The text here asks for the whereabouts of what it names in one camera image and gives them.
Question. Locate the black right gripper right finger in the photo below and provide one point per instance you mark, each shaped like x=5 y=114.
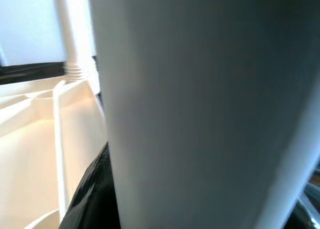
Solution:
x=310 y=214

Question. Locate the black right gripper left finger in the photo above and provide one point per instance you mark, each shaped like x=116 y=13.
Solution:
x=97 y=196

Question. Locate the white plastic table top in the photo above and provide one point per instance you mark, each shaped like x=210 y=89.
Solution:
x=30 y=151

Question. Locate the white plastic table leg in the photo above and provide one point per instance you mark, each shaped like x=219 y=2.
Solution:
x=71 y=39
x=200 y=101

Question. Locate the black plastic table cover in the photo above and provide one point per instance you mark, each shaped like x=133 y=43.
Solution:
x=25 y=72

